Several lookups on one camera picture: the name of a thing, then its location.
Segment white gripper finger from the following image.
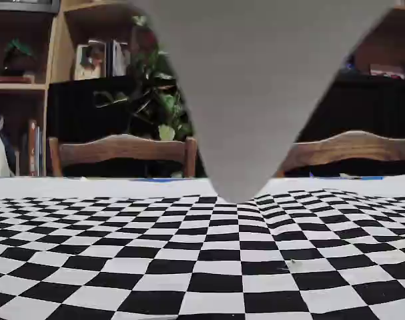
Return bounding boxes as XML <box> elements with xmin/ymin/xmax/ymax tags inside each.
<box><xmin>126</xmin><ymin>0</ymin><xmax>399</xmax><ymax>204</ymax></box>

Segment illustrated picture box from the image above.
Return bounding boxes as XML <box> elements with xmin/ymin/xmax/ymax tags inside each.
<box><xmin>74</xmin><ymin>39</ymin><xmax>107</xmax><ymax>81</ymax></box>

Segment dark box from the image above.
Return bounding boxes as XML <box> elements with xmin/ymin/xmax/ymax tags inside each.
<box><xmin>0</xmin><ymin>0</ymin><xmax>61</xmax><ymax>15</ymax></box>

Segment green leafy houseplant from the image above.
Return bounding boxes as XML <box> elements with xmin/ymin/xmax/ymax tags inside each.
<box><xmin>93</xmin><ymin>15</ymin><xmax>193</xmax><ymax>141</ymax></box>

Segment wooden chair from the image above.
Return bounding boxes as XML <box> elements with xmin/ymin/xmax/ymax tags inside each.
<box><xmin>276</xmin><ymin>130</ymin><xmax>405</xmax><ymax>178</ymax></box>
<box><xmin>47</xmin><ymin>133</ymin><xmax>198</xmax><ymax>178</ymax></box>

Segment blue tape strip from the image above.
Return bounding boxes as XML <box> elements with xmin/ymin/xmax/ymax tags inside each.
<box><xmin>308</xmin><ymin>173</ymin><xmax>385</xmax><ymax>181</ymax></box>
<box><xmin>133</xmin><ymin>177</ymin><xmax>212</xmax><ymax>183</ymax></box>

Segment red white flat item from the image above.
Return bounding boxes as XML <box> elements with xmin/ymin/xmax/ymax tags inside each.
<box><xmin>370</xmin><ymin>63</ymin><xmax>405</xmax><ymax>81</ymax></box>

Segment white black book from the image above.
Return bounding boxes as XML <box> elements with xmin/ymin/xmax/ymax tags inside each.
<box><xmin>105</xmin><ymin>39</ymin><xmax>130</xmax><ymax>77</ymax></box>

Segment black cabinet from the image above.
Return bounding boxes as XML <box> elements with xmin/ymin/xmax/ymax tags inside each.
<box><xmin>47</xmin><ymin>73</ymin><xmax>405</xmax><ymax>178</ymax></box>

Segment light wooden bookcase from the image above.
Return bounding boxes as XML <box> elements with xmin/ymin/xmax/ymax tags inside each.
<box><xmin>0</xmin><ymin>0</ymin><xmax>149</xmax><ymax>177</ymax></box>

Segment black white checkered mat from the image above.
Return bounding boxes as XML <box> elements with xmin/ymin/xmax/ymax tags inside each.
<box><xmin>0</xmin><ymin>176</ymin><xmax>405</xmax><ymax>320</ymax></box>

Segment blue spine books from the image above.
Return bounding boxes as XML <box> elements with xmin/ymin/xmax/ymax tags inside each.
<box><xmin>37</xmin><ymin>125</ymin><xmax>45</xmax><ymax>177</ymax></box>

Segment red spine book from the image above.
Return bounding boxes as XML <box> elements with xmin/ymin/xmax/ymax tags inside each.
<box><xmin>27</xmin><ymin>119</ymin><xmax>38</xmax><ymax>177</ymax></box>

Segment small green bonsai model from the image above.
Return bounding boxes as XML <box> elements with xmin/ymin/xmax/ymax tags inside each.
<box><xmin>1</xmin><ymin>37</ymin><xmax>37</xmax><ymax>77</ymax></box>

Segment flat reddish book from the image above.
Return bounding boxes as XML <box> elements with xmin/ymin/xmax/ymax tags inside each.
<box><xmin>0</xmin><ymin>75</ymin><xmax>35</xmax><ymax>84</ymax></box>

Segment wooden wall shelf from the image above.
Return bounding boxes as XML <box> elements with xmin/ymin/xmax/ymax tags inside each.
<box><xmin>352</xmin><ymin>5</ymin><xmax>405</xmax><ymax>79</ymax></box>

